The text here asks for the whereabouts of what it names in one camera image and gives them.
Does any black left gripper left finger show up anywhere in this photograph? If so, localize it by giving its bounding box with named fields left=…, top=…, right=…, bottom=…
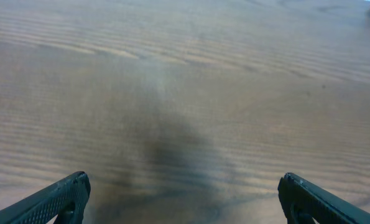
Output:
left=0, top=171, right=91, bottom=224

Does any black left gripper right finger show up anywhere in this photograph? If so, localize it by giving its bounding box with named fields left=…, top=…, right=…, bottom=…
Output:
left=278, top=172, right=370, bottom=224

